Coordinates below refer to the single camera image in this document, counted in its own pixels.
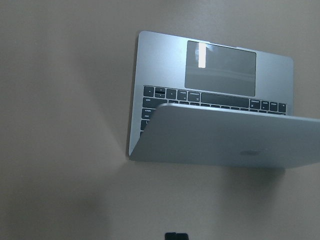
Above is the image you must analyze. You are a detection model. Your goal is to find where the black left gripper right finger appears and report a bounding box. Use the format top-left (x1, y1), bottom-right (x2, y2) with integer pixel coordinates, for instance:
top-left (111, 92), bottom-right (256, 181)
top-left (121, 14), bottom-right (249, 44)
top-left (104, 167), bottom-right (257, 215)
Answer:
top-left (176, 233), bottom-right (188, 240)

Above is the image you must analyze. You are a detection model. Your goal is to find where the grey laptop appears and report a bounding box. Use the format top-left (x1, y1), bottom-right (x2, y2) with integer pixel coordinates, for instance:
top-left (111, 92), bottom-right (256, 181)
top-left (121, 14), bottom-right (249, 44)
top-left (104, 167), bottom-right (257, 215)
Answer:
top-left (128, 31), bottom-right (320, 169)

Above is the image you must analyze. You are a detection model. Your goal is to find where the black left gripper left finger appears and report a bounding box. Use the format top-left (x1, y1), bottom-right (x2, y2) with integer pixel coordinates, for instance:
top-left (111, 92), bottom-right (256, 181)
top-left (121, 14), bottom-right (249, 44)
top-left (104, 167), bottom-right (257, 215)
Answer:
top-left (164, 232), bottom-right (177, 240)

